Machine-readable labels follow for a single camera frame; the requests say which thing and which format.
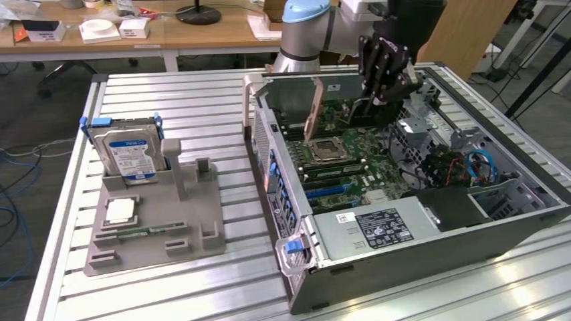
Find small white carton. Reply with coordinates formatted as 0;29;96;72
117;17;152;40

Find wooden cabinet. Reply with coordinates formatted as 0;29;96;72
416;0;521;80

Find white round dish box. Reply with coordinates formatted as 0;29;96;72
78;18;122;45

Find wooden desk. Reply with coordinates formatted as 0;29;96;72
0;0;286;73

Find perforated metal disk bay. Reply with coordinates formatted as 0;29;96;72
386;80;453;165

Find black slanted stand leg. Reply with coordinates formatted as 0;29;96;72
502;0;571;120

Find grey plastic parts rack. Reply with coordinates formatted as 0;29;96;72
82;138;228;278

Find blue wire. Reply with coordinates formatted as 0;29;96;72
462;149;500;185

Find blue expansion slot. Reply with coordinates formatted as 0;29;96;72
304;185;348;199

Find blue floor cable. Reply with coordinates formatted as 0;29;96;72
0;146;44;289

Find silver chipset heatsink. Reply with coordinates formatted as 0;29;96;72
362;189;394;204

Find clear plastic bag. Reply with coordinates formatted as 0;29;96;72
0;0;44;29

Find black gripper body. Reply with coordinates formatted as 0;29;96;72
372;0;448;66

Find silver CPU chip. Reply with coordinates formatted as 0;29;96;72
104;199;137;225

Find hard disk with blue rails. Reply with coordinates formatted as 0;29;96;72
78;112;166;187

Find black office chair base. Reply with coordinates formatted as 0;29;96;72
36;61;100;98

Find metal CPU socket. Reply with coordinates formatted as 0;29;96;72
308;138;348;165

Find grey open PC case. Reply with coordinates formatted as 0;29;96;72
240;61;564;315

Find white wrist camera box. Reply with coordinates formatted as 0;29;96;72
340;0;389;21

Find white paper booklet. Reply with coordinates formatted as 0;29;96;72
246;15;284;41

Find black round lamp base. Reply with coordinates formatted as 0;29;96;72
173;0;222;25

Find white floor cable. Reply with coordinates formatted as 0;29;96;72
1;138;74;158

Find white box with black lid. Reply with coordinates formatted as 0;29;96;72
20;19;68;43

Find green loose RAM stick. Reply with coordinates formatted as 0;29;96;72
96;224;186;240

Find brown cardboard box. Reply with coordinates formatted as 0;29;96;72
261;0;286;23

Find grey power supply unit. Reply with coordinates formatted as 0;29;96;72
310;196;442;262

